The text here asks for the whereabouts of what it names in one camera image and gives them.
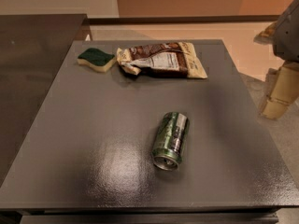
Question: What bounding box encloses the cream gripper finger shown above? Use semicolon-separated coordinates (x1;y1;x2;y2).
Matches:
259;61;299;119
258;22;277;39

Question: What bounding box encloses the green soda can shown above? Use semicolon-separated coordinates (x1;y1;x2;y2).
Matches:
151;112;190;171

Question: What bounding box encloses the brown and cream snack bag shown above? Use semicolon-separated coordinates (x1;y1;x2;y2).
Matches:
117;42;207;79

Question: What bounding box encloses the green and yellow sponge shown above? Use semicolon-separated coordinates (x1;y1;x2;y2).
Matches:
78;48;116;73

